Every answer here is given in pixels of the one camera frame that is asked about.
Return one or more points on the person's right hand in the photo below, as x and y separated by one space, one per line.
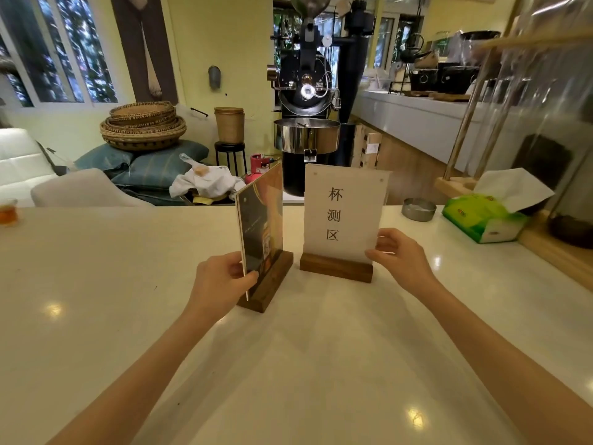
403 264

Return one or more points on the person's left hand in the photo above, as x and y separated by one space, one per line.
217 286

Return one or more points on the person's left thumb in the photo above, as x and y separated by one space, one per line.
248 280

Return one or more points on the person's right thumb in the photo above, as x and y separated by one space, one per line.
376 255

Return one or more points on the white paper sign with wooden base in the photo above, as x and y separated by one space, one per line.
343 217

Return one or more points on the dark acrylic sign with wooden base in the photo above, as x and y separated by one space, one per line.
262 227

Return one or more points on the person's right forearm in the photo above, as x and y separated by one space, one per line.
505 361

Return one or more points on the person's left forearm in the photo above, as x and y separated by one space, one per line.
123 382

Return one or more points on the round metal ashtray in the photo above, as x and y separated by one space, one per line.
418 209

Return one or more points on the white crumpled cloth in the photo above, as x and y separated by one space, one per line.
208 180

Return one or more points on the red gas canister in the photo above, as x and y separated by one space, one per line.
257 164

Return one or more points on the green tissue pack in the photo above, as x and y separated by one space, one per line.
486 217

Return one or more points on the black round stool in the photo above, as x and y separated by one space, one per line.
230 155

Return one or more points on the white counter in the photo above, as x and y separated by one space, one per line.
417 118

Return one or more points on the blue-green cushion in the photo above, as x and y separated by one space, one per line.
104 158
157 167

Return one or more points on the tall woven cylinder basket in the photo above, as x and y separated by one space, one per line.
229 125

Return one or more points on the black coffee roaster machine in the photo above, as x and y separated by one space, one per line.
308 97

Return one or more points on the stack of woven baskets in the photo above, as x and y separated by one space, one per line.
142 127

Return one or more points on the white chair back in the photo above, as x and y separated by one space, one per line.
83 189

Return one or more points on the wooden glass drip stand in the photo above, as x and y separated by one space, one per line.
537 129

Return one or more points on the black kettle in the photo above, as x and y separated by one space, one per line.
412 50

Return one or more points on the glass of amber tea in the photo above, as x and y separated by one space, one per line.
8 213

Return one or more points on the white sofa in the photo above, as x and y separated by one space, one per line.
23 166

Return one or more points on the window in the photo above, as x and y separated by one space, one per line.
51 48

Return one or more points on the grey wall lamp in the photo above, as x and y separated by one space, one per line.
214 77

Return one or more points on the brown wall poster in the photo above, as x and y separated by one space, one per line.
144 43

